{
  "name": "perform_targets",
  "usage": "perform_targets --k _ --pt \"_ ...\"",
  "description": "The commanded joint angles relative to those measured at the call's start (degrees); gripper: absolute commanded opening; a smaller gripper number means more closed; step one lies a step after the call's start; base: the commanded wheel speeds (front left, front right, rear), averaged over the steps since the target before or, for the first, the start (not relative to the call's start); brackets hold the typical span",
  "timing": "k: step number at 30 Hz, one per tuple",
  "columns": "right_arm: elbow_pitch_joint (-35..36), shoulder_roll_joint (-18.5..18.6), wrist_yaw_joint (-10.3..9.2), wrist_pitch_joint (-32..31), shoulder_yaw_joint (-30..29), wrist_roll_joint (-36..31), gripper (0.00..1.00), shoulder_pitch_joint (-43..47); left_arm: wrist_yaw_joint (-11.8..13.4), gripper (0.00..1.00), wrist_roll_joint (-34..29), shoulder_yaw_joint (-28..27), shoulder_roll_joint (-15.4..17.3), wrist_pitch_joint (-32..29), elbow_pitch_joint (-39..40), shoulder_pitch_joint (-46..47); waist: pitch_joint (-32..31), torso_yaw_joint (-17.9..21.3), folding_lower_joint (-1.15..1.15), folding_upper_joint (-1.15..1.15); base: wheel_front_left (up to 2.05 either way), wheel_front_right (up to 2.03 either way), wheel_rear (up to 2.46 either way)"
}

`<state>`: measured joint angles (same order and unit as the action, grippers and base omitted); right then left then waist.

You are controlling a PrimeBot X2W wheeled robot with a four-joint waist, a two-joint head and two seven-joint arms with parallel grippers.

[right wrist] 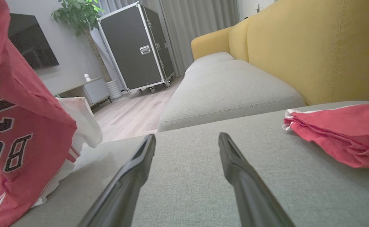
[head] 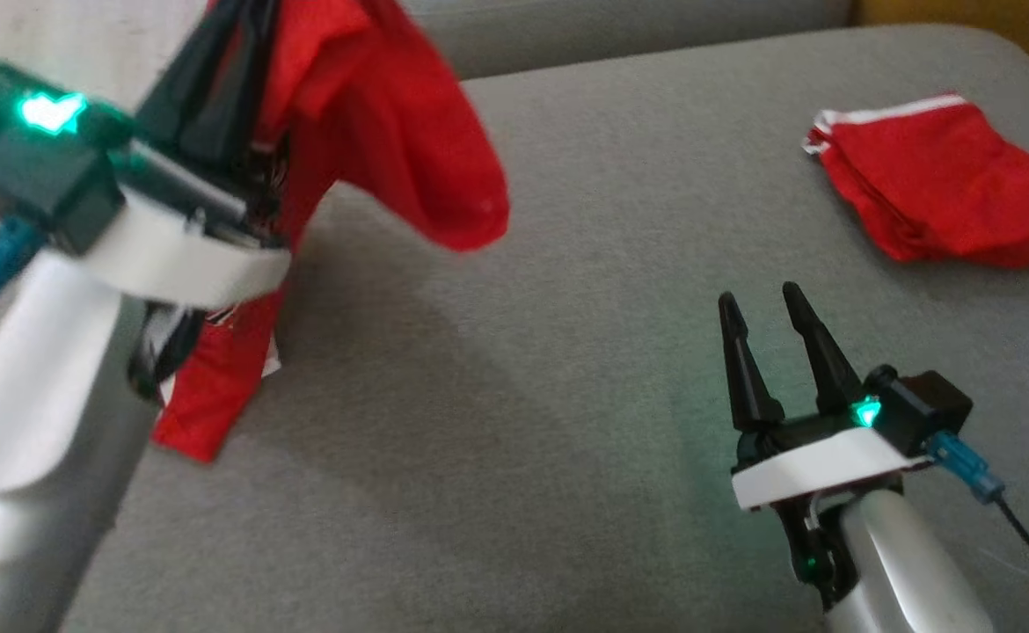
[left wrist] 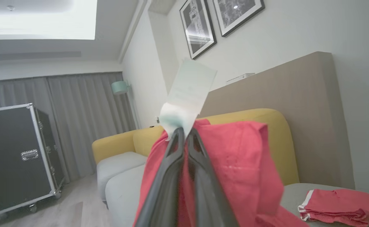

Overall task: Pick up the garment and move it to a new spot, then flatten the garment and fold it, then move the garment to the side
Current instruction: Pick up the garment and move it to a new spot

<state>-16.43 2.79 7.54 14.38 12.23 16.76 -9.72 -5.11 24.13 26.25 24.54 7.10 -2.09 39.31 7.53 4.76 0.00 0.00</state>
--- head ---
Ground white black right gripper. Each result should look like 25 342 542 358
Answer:
717 280 932 609

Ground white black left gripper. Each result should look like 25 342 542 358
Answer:
84 0 294 401

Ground red shirt with white trim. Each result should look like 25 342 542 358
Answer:
152 0 513 464

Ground red shorts with white trim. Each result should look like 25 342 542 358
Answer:
801 91 1029 270

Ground grey fabric sofa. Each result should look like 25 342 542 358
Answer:
0 0 1029 633

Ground blue right camera connector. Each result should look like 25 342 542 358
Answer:
926 430 1006 504

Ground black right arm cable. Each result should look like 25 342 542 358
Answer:
994 494 1029 633

